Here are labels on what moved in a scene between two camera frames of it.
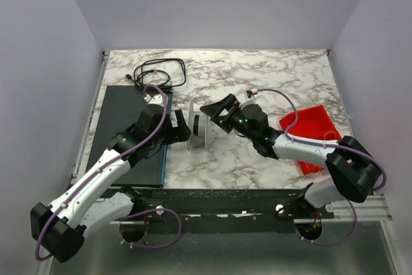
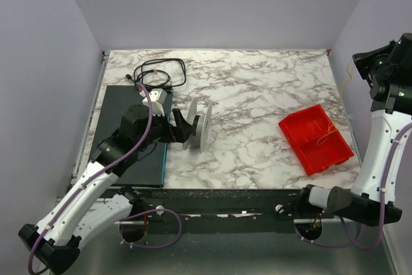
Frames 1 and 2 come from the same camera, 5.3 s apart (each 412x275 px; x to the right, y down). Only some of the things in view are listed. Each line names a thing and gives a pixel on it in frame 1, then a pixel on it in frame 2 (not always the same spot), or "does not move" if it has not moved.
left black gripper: x=176 y=127 does not move
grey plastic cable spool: x=199 y=126 does not move
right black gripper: x=228 y=115 -> x=365 y=62
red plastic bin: x=315 y=122 does not move
